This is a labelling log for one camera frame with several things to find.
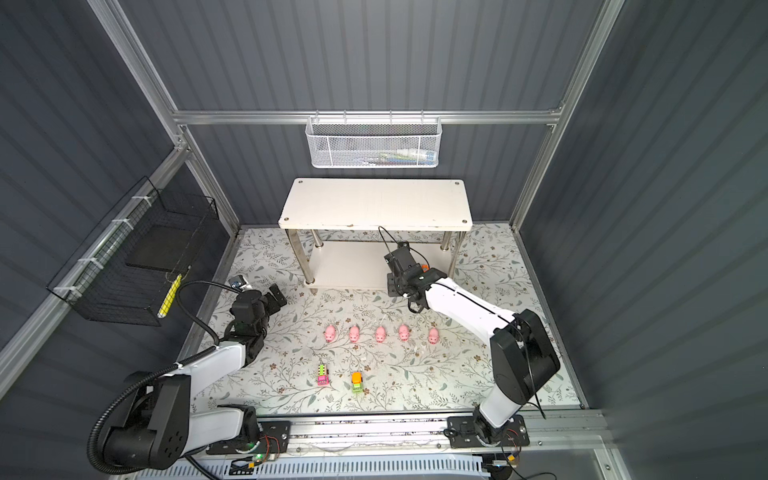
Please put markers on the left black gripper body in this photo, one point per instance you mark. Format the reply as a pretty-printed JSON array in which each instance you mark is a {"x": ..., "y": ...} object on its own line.
[{"x": 270, "y": 307}]

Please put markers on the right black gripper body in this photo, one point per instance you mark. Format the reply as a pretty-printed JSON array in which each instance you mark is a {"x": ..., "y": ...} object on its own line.
[{"x": 395, "y": 287}]

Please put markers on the pink green toy truck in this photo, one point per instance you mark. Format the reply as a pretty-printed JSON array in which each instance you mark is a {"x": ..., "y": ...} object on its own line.
[{"x": 323, "y": 375}]

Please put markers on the green orange mixer toy truck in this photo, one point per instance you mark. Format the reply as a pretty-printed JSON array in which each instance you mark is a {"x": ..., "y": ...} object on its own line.
[{"x": 357, "y": 382}]

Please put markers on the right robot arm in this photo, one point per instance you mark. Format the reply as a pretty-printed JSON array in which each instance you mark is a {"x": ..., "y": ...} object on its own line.
[{"x": 523, "y": 358}]

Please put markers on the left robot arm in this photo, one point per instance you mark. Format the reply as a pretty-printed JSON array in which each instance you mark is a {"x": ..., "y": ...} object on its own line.
[{"x": 150, "y": 425}]

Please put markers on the white two-tier shelf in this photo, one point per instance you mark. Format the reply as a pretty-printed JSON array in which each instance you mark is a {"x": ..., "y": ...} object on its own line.
[{"x": 376, "y": 205}]

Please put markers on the pink pig toy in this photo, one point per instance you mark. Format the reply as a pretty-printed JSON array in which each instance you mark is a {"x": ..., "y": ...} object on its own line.
[
  {"x": 404, "y": 332},
  {"x": 354, "y": 334},
  {"x": 330, "y": 333},
  {"x": 380, "y": 334},
  {"x": 433, "y": 336}
]

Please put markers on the yellow tag on basket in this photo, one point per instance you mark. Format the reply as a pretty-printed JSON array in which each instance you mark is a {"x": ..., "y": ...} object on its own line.
[{"x": 169, "y": 297}]

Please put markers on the pens in white basket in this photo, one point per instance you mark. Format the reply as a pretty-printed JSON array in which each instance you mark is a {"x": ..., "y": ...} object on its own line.
[{"x": 401, "y": 158}]

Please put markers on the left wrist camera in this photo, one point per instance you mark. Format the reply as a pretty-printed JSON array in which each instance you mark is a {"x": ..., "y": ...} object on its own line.
[{"x": 240, "y": 283}]

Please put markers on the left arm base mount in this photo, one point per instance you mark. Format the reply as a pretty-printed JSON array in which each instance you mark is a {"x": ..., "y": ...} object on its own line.
[{"x": 268, "y": 438}]

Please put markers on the black wire basket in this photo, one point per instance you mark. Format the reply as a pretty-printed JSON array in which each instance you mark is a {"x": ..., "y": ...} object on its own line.
[{"x": 123, "y": 276}]

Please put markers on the white wire mesh basket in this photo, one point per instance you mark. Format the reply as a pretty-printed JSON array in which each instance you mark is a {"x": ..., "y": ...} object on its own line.
[{"x": 337, "y": 145}]

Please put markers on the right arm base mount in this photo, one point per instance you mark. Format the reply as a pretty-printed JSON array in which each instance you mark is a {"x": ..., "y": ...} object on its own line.
[{"x": 472, "y": 431}]

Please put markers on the white cable duct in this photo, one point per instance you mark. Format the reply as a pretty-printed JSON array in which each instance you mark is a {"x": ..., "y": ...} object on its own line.
[{"x": 430, "y": 466}]

